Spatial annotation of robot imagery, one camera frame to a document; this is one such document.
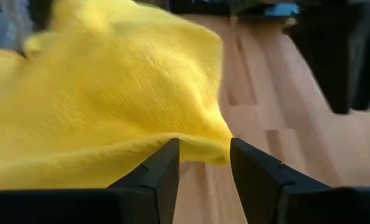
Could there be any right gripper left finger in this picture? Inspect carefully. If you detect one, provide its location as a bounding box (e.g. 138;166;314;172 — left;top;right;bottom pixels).
0;138;180;224

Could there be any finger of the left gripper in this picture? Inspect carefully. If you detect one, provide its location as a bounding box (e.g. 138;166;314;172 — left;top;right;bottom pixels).
284;12;353;114
353;12;370;111

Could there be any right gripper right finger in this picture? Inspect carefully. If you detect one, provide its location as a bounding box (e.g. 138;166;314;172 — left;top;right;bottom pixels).
230;138;370;224

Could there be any yellow microfiber towel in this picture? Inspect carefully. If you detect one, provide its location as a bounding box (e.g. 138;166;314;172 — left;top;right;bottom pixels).
0;0;234;192

